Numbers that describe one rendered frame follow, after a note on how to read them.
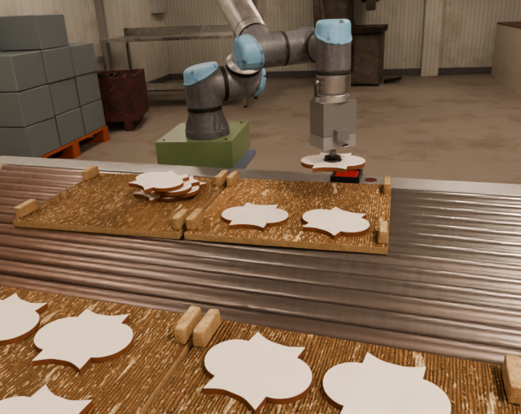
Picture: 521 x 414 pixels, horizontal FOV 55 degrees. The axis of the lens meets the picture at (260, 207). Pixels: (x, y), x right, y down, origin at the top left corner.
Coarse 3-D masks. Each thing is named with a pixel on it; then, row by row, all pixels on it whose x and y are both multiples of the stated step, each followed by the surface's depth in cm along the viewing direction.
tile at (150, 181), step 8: (144, 176) 126; (152, 176) 125; (160, 176) 125; (168, 176) 125; (176, 176) 124; (184, 176) 124; (136, 184) 121; (144, 184) 120; (152, 184) 119; (160, 184) 119; (168, 184) 119; (176, 184) 119
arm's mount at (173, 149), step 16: (176, 128) 182; (240, 128) 176; (160, 144) 167; (176, 144) 166; (192, 144) 164; (208, 144) 163; (224, 144) 162; (240, 144) 173; (160, 160) 169; (176, 160) 168; (192, 160) 167; (208, 160) 166; (224, 160) 164
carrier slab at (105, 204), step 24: (72, 192) 130; (96, 192) 129; (120, 192) 128; (216, 192) 125; (24, 216) 116; (48, 216) 115; (72, 216) 115; (96, 216) 114; (120, 216) 113; (144, 216) 113; (168, 216) 112
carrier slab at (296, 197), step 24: (240, 192) 124; (264, 192) 123; (288, 192) 123; (312, 192) 122; (336, 192) 121; (360, 192) 120; (216, 216) 111; (288, 216) 109; (384, 216) 107; (216, 240) 102; (240, 240) 101; (264, 240) 99; (288, 240) 98; (312, 240) 98; (336, 240) 97; (360, 240) 97
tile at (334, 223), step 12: (312, 216) 106; (324, 216) 105; (336, 216) 105; (348, 216) 105; (360, 216) 104; (312, 228) 101; (324, 228) 100; (336, 228) 99; (348, 228) 99; (360, 228) 99
